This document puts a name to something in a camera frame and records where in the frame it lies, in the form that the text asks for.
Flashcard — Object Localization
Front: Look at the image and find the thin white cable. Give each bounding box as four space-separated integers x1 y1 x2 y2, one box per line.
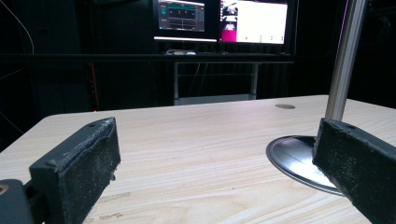
0 0 35 55

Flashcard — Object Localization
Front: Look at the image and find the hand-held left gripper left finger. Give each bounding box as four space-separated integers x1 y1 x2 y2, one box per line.
28 117 121 224

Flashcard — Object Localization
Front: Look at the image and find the monitor with white screen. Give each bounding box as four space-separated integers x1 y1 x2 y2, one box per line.
219 0 290 45

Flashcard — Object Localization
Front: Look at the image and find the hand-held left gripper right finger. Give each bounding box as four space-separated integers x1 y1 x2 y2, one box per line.
312 117 396 224

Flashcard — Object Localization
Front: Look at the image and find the metal stand with round base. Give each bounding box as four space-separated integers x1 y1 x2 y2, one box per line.
265 0 369 197

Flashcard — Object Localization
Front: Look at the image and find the monitor with dark screen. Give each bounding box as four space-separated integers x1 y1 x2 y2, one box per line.
152 0 219 43

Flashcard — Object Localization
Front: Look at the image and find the red cable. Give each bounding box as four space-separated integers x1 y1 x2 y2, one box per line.
90 62 101 112

